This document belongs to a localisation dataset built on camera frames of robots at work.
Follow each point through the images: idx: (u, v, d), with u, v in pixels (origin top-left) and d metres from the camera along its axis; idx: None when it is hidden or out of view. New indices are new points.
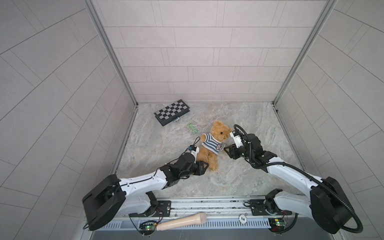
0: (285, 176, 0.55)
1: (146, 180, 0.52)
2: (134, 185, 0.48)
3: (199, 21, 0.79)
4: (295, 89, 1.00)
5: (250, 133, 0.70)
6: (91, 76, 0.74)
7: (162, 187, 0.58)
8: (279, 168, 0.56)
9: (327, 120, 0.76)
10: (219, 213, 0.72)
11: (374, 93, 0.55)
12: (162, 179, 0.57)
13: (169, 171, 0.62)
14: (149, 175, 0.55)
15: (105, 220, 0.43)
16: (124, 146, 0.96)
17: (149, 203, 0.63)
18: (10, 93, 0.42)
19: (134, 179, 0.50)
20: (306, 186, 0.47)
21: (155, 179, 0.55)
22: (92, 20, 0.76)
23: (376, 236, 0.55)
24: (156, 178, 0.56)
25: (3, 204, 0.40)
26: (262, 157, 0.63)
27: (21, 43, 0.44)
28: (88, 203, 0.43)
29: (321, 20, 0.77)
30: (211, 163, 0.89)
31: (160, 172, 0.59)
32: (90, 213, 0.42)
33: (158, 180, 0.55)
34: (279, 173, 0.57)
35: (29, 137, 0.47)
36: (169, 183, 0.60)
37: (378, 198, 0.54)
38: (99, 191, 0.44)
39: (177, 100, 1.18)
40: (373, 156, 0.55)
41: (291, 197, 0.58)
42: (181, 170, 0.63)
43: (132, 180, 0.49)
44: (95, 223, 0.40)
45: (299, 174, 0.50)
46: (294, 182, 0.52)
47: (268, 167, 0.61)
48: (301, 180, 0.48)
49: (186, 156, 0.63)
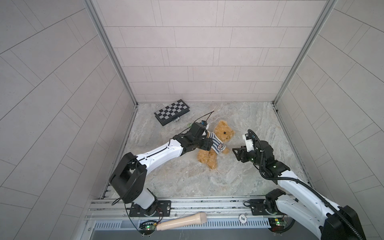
0: (297, 194, 0.53)
1: (161, 150, 0.53)
2: (151, 157, 0.49)
3: (199, 21, 0.79)
4: (295, 89, 1.00)
5: (263, 141, 0.66)
6: (91, 76, 0.74)
7: (180, 153, 0.58)
8: (292, 184, 0.53)
9: (327, 120, 0.76)
10: (219, 212, 0.72)
11: (374, 93, 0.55)
12: (177, 146, 0.57)
13: (183, 139, 0.62)
14: (164, 145, 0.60)
15: (136, 192, 0.45)
16: (124, 146, 0.96)
17: (153, 200, 0.64)
18: (10, 93, 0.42)
19: (150, 152, 0.51)
20: (321, 212, 0.45)
21: (171, 148, 0.55)
22: (92, 20, 0.75)
23: (376, 236, 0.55)
24: (171, 147, 0.56)
25: (3, 204, 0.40)
26: (273, 168, 0.60)
27: (20, 43, 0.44)
28: (116, 182, 0.45)
29: (322, 20, 0.77)
30: (211, 160, 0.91)
31: (172, 141, 0.58)
32: (121, 189, 0.44)
33: (173, 148, 0.56)
34: (291, 190, 0.55)
35: (29, 137, 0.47)
36: (185, 148, 0.60)
37: (378, 197, 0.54)
38: (121, 170, 0.45)
39: (177, 100, 1.18)
40: (373, 156, 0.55)
41: (298, 208, 0.56)
42: (195, 136, 0.65)
43: (148, 153, 0.50)
44: (128, 196, 0.43)
45: (314, 196, 0.47)
46: (308, 205, 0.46)
47: (279, 180, 0.58)
48: (315, 204, 0.46)
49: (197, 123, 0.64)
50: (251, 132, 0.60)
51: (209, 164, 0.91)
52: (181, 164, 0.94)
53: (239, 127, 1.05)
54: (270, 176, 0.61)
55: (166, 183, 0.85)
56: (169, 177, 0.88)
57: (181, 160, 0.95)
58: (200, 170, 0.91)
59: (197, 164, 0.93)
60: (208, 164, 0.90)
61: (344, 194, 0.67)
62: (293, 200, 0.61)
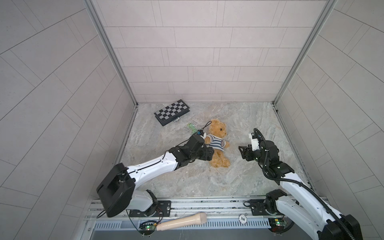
0: (298, 197, 0.52)
1: (154, 164, 0.51)
2: (142, 171, 0.47)
3: (199, 21, 0.79)
4: (295, 89, 1.00)
5: (269, 140, 0.66)
6: (91, 76, 0.74)
7: (173, 168, 0.56)
8: (294, 187, 0.53)
9: (327, 120, 0.77)
10: (219, 213, 0.72)
11: (374, 93, 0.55)
12: (172, 161, 0.55)
13: (180, 152, 0.60)
14: (157, 158, 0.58)
15: (120, 207, 0.43)
16: (124, 146, 0.96)
17: (152, 201, 0.64)
18: (10, 93, 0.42)
19: (142, 165, 0.49)
20: (321, 218, 0.44)
21: (165, 162, 0.54)
22: (92, 20, 0.76)
23: (376, 236, 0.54)
24: (165, 161, 0.54)
25: (4, 203, 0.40)
26: (277, 168, 0.60)
27: (21, 44, 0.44)
28: (102, 193, 0.44)
29: (321, 20, 0.77)
30: (223, 159, 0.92)
31: (169, 154, 0.57)
32: (107, 203, 0.42)
33: (167, 163, 0.54)
34: (293, 193, 0.54)
35: (28, 136, 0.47)
36: (180, 163, 0.58)
37: (378, 198, 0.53)
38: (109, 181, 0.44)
39: (177, 100, 1.18)
40: (373, 156, 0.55)
41: (298, 210, 0.56)
42: (192, 151, 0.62)
43: (140, 166, 0.48)
44: (113, 209, 0.41)
45: (316, 201, 0.47)
46: (308, 209, 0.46)
47: (282, 181, 0.58)
48: (316, 209, 0.46)
49: (196, 137, 0.62)
50: (257, 131, 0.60)
51: (224, 164, 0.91)
52: None
53: (239, 127, 1.05)
54: (273, 176, 0.60)
55: (166, 183, 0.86)
56: (169, 177, 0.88)
57: None
58: (200, 170, 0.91)
59: (197, 164, 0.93)
60: (222, 164, 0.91)
61: (344, 194, 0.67)
62: (294, 202, 0.61)
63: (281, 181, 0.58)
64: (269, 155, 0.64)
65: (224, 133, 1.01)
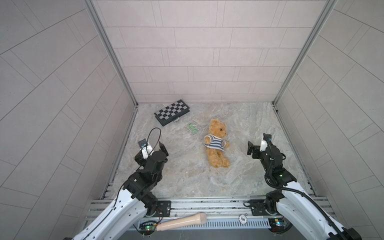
0: (300, 207, 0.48)
1: (105, 218, 0.46)
2: (92, 234, 0.43)
3: (200, 21, 0.79)
4: (295, 89, 1.00)
5: (277, 149, 0.63)
6: (91, 76, 0.74)
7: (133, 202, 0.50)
8: (296, 196, 0.53)
9: (327, 120, 0.77)
10: (219, 213, 0.72)
11: (374, 93, 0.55)
12: (127, 202, 0.49)
13: (138, 178, 0.54)
14: (110, 206, 0.48)
15: None
16: (124, 146, 0.96)
17: (145, 208, 0.63)
18: (10, 93, 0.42)
19: (91, 227, 0.44)
20: (323, 230, 0.45)
21: (117, 208, 0.48)
22: (92, 20, 0.76)
23: (376, 236, 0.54)
24: (118, 206, 0.48)
25: (4, 204, 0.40)
26: (279, 177, 0.60)
27: (21, 44, 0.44)
28: None
29: (321, 21, 0.77)
30: (223, 160, 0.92)
31: (122, 193, 0.50)
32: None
33: (121, 207, 0.48)
34: (294, 202, 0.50)
35: (29, 137, 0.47)
36: (142, 191, 0.52)
37: (378, 198, 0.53)
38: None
39: (177, 100, 1.18)
40: (373, 157, 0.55)
41: (297, 217, 0.56)
42: (153, 173, 0.55)
43: (89, 229, 0.44)
44: None
45: (319, 213, 0.47)
46: (310, 219, 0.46)
47: (283, 190, 0.59)
48: (319, 221, 0.46)
49: (152, 157, 0.55)
50: (266, 137, 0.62)
51: (224, 164, 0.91)
52: (181, 163, 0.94)
53: (239, 127, 1.05)
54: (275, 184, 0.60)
55: (166, 183, 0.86)
56: (169, 177, 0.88)
57: (181, 161, 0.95)
58: (200, 171, 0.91)
59: (197, 164, 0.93)
60: (222, 164, 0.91)
61: (344, 194, 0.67)
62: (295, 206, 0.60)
63: (283, 190, 0.59)
64: (273, 162, 0.63)
65: (224, 133, 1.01)
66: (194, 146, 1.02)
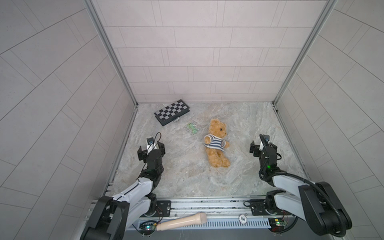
0: (286, 184, 0.58)
1: (134, 187, 0.54)
2: (129, 193, 0.50)
3: (199, 21, 0.79)
4: (295, 89, 1.00)
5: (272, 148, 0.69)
6: (91, 76, 0.74)
7: (151, 189, 0.62)
8: (282, 177, 0.60)
9: (327, 120, 0.76)
10: (219, 213, 0.72)
11: (374, 93, 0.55)
12: (147, 180, 0.60)
13: (146, 175, 0.65)
14: (135, 182, 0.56)
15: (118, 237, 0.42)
16: (124, 146, 0.96)
17: (149, 200, 0.63)
18: (10, 93, 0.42)
19: (126, 190, 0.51)
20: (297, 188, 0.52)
21: (143, 183, 0.58)
22: (92, 20, 0.76)
23: (376, 236, 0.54)
24: (142, 182, 0.59)
25: (3, 203, 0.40)
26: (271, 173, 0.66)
27: (21, 44, 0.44)
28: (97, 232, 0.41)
29: (321, 20, 0.77)
30: (223, 159, 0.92)
31: (142, 178, 0.62)
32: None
33: (145, 183, 0.58)
34: (283, 183, 0.60)
35: (29, 136, 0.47)
36: (154, 184, 0.64)
37: (378, 198, 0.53)
38: (96, 219, 0.42)
39: (177, 100, 1.18)
40: (373, 157, 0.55)
41: (287, 198, 0.59)
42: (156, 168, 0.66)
43: (124, 191, 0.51)
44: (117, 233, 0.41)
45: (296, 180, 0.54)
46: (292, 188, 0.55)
47: (274, 178, 0.65)
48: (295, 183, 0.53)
49: (150, 155, 0.65)
50: (262, 138, 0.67)
51: (224, 164, 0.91)
52: (181, 163, 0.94)
53: (239, 127, 1.04)
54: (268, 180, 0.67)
55: (166, 183, 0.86)
56: (169, 177, 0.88)
57: (181, 161, 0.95)
58: (200, 171, 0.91)
59: (197, 164, 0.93)
60: (222, 164, 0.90)
61: (344, 193, 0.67)
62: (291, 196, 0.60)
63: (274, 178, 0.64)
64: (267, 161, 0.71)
65: (224, 133, 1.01)
66: (194, 146, 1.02)
